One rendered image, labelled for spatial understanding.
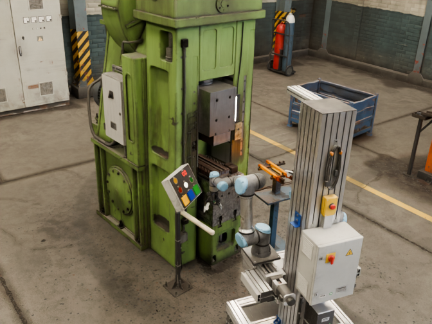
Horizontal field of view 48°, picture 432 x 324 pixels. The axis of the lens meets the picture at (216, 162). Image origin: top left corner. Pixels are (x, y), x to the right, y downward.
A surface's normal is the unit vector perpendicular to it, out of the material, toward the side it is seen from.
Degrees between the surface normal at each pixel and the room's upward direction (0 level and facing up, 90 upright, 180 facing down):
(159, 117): 89
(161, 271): 0
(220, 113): 90
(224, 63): 90
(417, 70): 90
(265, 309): 0
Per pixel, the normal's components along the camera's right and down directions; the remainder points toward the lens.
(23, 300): 0.03, -0.90
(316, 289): 0.42, 0.41
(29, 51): 0.61, 0.36
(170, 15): -0.76, 0.26
